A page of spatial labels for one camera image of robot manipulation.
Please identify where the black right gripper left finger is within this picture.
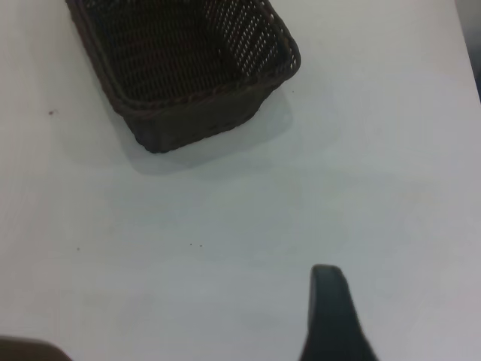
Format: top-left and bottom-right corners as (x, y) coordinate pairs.
(0, 335), (74, 361)

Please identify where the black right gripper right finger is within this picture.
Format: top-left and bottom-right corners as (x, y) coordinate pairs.
(298, 264), (381, 361)

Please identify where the dark brown woven basket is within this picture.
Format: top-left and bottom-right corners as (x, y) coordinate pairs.
(65, 0), (302, 154)

